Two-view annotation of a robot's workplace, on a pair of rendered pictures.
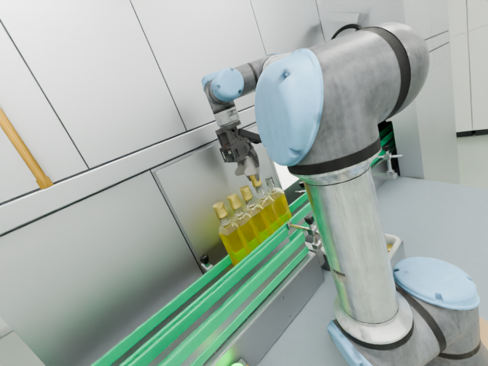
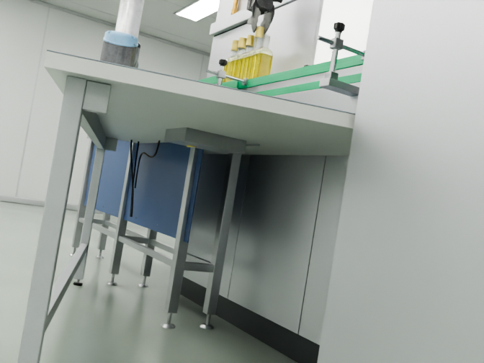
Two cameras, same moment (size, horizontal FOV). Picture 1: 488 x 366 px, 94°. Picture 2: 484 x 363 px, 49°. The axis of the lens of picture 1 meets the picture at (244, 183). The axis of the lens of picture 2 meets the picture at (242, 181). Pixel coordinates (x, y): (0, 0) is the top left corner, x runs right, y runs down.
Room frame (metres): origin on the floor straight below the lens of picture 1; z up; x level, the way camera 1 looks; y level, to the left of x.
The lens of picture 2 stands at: (0.89, -2.07, 0.52)
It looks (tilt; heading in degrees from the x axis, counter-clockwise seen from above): 2 degrees up; 93
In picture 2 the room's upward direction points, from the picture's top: 9 degrees clockwise
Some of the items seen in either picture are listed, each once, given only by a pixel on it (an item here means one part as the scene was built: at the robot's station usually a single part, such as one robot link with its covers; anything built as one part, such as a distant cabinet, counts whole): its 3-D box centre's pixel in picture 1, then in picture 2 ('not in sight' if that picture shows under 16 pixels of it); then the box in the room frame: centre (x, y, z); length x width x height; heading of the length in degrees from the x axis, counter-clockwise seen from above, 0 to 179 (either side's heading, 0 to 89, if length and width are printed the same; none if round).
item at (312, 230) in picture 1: (307, 231); (226, 78); (0.68, -0.15, 0.95); 0.17 x 0.03 x 0.12; 33
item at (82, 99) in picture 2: not in sight; (84, 222); (0.29, -0.26, 0.36); 1.51 x 0.09 x 0.71; 105
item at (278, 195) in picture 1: (280, 213); (260, 75); (0.80, -0.09, 0.99); 0.06 x 0.06 x 0.21; 34
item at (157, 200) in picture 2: not in sight; (145, 179); (0.27, 0.63, 0.54); 1.59 x 0.18 x 0.43; 123
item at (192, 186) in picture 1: (265, 163); (315, 37); (0.98, -0.12, 1.15); 0.90 x 0.03 x 0.34; 123
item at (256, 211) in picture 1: (260, 229); (244, 79); (0.74, 0.00, 0.99); 0.06 x 0.06 x 0.21; 33
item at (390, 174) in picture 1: (384, 167); (340, 68); (1.03, -0.68, 0.90); 0.17 x 0.05 x 0.23; 33
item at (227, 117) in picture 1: (227, 117); not in sight; (0.75, -0.03, 1.39); 0.08 x 0.08 x 0.05
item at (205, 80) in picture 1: (218, 92); not in sight; (0.75, -0.03, 1.47); 0.09 x 0.08 x 0.11; 12
